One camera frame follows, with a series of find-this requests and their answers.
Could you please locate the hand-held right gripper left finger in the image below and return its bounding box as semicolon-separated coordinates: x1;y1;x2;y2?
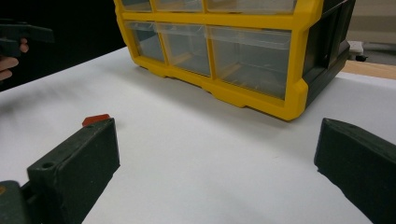
27;117;120;224

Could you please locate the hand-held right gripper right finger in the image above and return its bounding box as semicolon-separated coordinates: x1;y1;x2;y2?
314;117;396;224

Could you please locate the small red block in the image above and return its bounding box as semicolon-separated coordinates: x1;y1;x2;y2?
81;113;112;127

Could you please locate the yellow black storage organizer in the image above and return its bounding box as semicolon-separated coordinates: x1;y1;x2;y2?
113;0;358;121

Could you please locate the white wheeled base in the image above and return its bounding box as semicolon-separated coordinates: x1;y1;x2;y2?
346;40;369;63

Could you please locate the grid of clear drawers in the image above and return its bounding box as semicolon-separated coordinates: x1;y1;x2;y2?
120;0;298;101

